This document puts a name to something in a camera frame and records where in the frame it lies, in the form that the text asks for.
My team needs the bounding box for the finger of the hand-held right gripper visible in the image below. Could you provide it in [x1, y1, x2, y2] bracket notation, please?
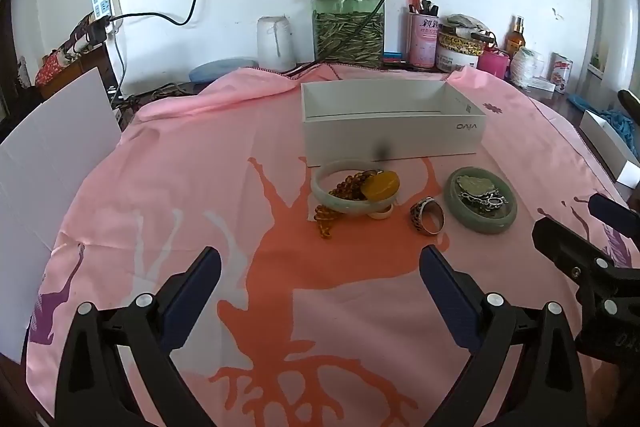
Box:
[587, 194, 640, 253]
[531, 217, 640, 329]

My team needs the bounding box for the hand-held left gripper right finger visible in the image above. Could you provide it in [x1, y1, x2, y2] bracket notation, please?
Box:
[419, 245, 586, 427]

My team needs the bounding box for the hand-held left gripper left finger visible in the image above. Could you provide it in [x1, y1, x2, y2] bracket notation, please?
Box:
[55, 246, 223, 427]

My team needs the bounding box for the silver chain jewelry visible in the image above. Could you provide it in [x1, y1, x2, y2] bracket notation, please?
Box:
[462, 189, 508, 215]

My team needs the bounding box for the green jade bangle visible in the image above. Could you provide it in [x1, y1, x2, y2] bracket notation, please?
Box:
[445, 167, 518, 235]

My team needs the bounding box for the silver patterned ring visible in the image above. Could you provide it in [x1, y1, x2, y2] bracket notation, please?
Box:
[410, 197, 446, 236]

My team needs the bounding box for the olive green pouch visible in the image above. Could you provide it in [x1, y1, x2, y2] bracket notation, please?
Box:
[456, 174, 496, 198]

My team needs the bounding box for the orange amber pendant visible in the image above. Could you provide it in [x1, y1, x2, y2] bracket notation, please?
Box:
[361, 171, 401, 202]

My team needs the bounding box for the amber bead string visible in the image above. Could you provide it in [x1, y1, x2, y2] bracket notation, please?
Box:
[314, 172, 373, 239]

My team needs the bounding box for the pale jade bangle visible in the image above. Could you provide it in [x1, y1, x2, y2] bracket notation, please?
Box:
[311, 160, 398, 218]

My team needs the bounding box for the white cardboard box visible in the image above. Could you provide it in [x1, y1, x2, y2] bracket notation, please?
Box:
[300, 79, 487, 168]

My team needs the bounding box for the white open carton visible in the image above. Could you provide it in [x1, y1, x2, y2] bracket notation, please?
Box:
[579, 109, 640, 190]

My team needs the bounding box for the blue knitted cloth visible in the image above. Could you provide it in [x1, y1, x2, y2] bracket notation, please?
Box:
[567, 94, 640, 152]

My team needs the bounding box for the pink printed cloth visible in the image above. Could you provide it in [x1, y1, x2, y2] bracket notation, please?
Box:
[22, 62, 640, 427]

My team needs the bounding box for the small red label can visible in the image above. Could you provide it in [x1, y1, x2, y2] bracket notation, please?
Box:
[550, 53, 574, 94]

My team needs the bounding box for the white thread spool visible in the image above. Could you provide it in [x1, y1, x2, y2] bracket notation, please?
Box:
[510, 47, 543, 88]

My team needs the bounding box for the pink plastic container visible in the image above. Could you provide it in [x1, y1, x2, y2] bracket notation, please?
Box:
[477, 48, 511, 80]

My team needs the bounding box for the white foam board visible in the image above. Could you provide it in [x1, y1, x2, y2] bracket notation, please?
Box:
[0, 66, 123, 364]

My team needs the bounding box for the amber spray bottle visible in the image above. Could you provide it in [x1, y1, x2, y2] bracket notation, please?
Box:
[505, 16, 527, 55]

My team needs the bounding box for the round patterned tin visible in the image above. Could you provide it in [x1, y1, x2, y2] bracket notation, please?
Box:
[436, 32, 486, 72]

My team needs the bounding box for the blue round lid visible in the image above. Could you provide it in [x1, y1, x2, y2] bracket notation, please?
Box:
[189, 57, 261, 82]

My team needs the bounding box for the grey crumpled cloth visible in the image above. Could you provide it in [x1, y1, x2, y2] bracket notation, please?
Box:
[445, 13, 493, 38]

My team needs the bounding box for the pink pen holder can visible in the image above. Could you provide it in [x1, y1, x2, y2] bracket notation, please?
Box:
[406, 12, 441, 70]

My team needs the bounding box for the white cup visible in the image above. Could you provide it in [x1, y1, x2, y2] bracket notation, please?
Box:
[256, 16, 296, 72]

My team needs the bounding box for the red patterned cloth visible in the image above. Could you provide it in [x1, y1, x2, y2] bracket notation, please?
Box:
[35, 19, 101, 85]

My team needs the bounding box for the green glass jar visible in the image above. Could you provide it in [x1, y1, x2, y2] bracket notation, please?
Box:
[311, 0, 386, 68]

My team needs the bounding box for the black power adapter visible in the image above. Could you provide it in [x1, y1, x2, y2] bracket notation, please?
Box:
[89, 17, 117, 45]

